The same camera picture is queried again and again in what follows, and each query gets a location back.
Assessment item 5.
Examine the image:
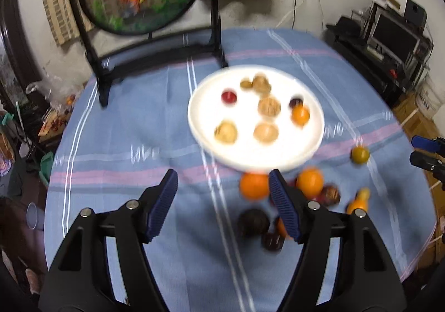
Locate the clear plastic bag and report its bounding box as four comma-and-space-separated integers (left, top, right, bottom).
25, 74, 84, 109

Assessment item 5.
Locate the yellow spotted loquat fruit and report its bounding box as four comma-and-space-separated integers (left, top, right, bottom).
214, 120, 238, 144

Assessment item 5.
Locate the smooth orange fruit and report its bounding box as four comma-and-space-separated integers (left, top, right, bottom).
291, 104, 310, 127

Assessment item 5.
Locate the small olive green fruit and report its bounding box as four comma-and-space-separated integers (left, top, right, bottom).
240, 79, 253, 90

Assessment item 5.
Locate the black hat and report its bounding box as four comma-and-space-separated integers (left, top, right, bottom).
326, 16, 361, 38

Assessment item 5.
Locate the small red cherry tomato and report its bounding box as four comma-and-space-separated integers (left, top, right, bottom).
221, 89, 238, 105

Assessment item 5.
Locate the blue striped tablecloth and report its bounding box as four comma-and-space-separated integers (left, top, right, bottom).
44, 29, 436, 311

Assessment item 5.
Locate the dark purple mangosteen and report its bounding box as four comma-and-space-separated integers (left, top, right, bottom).
237, 208, 270, 239

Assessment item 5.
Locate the olive green round fruit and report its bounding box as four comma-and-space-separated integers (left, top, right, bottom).
350, 145, 370, 164

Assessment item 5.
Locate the goldfish round screen stand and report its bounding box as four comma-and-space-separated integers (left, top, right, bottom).
69, 0, 228, 107

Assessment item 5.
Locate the tan spotted fruit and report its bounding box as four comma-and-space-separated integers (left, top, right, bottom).
252, 74, 271, 95

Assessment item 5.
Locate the large dark red plum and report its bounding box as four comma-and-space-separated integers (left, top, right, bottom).
317, 184, 341, 208

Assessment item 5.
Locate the white round plate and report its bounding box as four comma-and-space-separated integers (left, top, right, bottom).
188, 65, 324, 174

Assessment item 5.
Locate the computer monitor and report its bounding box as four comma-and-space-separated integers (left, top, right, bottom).
368, 10, 420, 64

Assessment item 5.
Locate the small dark red plum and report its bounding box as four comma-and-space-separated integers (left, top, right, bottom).
288, 96, 304, 109

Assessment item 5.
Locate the orange tangerine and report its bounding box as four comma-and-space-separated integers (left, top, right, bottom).
295, 167, 324, 199
239, 173, 269, 201

